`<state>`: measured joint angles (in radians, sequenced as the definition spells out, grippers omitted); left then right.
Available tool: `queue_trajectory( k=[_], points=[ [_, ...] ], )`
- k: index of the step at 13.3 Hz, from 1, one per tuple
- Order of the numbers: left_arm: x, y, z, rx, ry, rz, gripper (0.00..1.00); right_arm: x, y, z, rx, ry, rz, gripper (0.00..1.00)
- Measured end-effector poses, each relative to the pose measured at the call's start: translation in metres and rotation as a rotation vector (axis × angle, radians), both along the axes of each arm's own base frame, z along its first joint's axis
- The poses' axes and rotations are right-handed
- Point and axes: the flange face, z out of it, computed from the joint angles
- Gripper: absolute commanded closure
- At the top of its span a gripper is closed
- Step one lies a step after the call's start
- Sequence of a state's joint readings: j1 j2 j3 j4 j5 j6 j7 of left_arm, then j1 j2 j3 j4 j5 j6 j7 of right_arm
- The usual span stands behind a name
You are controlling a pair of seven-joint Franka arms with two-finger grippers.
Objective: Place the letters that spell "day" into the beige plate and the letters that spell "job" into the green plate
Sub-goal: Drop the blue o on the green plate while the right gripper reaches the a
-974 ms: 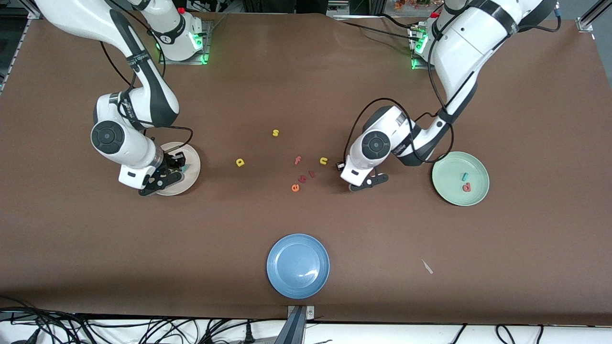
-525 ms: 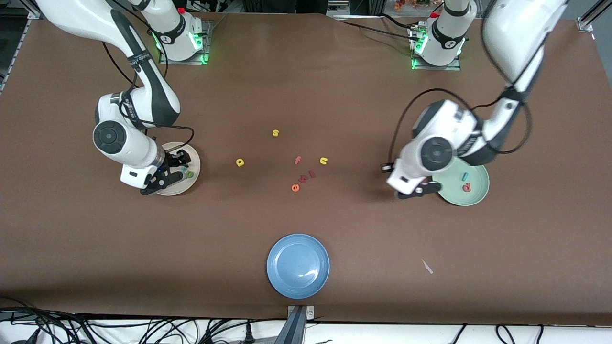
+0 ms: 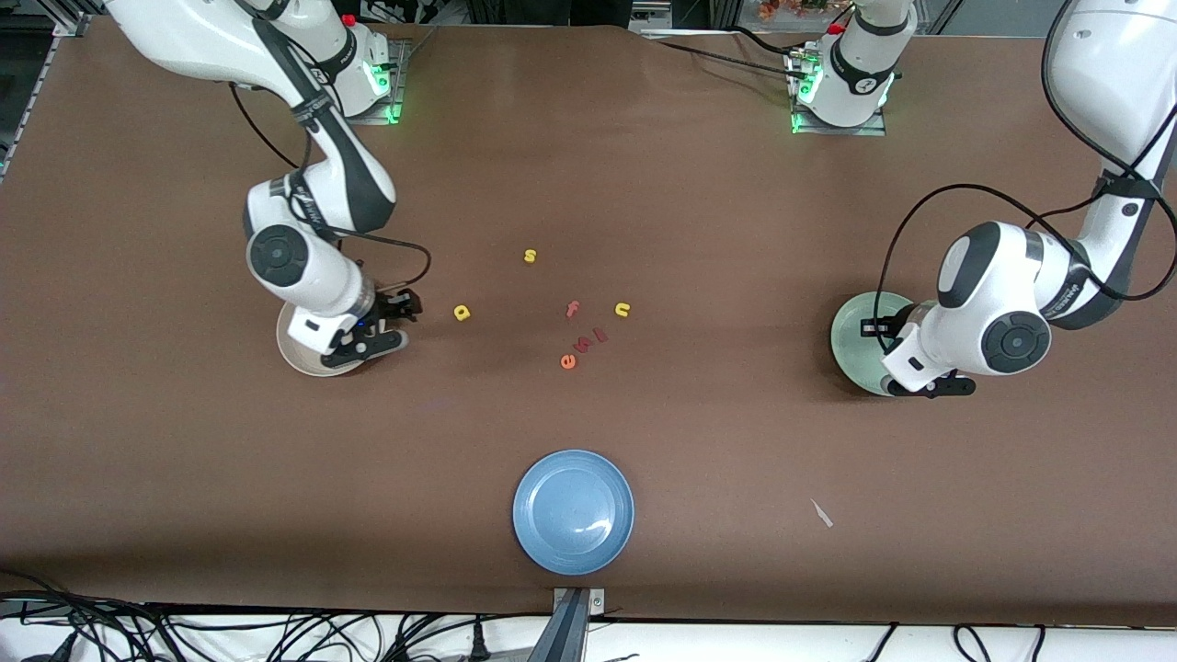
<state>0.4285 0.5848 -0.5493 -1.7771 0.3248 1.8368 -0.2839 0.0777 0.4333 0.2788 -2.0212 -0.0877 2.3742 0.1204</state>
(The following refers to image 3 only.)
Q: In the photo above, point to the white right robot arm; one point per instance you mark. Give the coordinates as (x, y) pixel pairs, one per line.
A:
(326, 280)

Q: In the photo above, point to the green round plate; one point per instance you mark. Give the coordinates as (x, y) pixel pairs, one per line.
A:
(851, 354)

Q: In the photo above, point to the grey camera mount pole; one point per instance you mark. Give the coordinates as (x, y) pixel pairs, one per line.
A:
(570, 634)

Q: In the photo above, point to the white paper scrap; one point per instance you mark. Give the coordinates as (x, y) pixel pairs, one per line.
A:
(822, 514)

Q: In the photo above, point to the blue round plate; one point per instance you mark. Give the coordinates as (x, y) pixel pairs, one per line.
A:
(570, 510)

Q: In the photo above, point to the aluminium frame rail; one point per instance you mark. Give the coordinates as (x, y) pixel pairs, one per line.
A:
(44, 78)

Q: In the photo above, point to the orange artificial flowers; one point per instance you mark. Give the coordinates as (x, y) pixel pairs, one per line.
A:
(791, 7)

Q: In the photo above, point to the brown table cover sheet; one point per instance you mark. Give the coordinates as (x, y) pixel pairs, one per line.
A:
(230, 478)

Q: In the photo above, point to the grey background device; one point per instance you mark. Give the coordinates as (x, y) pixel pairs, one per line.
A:
(644, 14)

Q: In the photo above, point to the beige round plate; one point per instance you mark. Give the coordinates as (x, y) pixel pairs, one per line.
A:
(290, 345)

